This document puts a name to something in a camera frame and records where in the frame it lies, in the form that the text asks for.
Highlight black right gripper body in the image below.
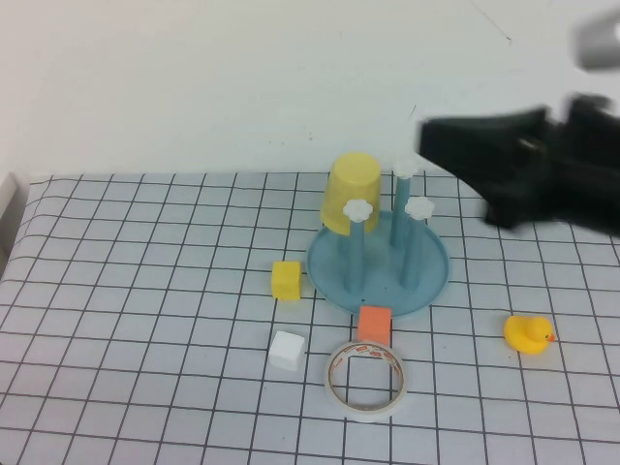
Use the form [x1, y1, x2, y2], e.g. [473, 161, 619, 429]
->
[546, 94, 620, 233]

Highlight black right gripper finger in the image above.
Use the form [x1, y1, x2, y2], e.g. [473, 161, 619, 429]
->
[418, 106, 553, 200]
[485, 193, 558, 232]

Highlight yellow plastic cup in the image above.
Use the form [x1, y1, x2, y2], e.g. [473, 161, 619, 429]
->
[319, 152, 383, 236]

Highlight blue cup stand white caps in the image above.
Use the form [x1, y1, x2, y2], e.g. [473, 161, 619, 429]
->
[305, 159, 451, 319]

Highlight yellow rubber duck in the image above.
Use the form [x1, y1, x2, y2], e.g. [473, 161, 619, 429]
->
[503, 315, 557, 357]

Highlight orange cube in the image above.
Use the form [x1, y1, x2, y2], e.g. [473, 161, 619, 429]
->
[356, 305, 392, 348]

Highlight yellow cube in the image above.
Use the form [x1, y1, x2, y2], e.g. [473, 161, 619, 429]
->
[270, 260, 304, 302]

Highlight white tape roll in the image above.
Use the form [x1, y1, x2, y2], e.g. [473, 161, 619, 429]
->
[324, 340, 407, 420]

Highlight white cube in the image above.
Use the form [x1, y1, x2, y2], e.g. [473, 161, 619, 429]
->
[268, 330, 306, 373]

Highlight white furniture panel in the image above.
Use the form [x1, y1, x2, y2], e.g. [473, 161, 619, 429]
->
[0, 172, 28, 263]

